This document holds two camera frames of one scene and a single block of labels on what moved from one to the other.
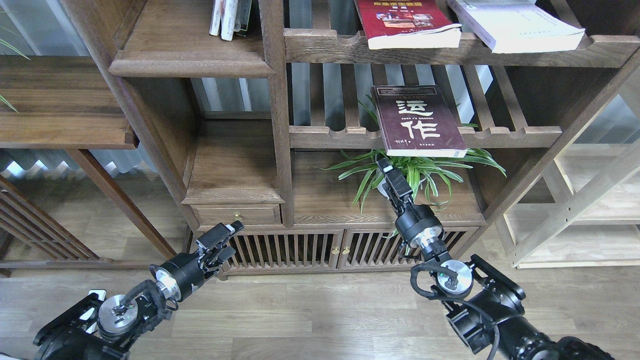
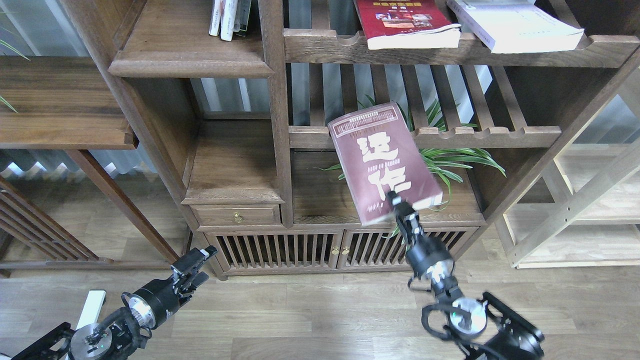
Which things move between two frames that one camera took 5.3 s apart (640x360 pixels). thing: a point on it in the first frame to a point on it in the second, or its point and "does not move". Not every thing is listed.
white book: (517, 26) does not move
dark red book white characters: (416, 121) to (378, 154)
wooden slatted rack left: (22, 215) does not move
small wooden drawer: (251, 214) does not move
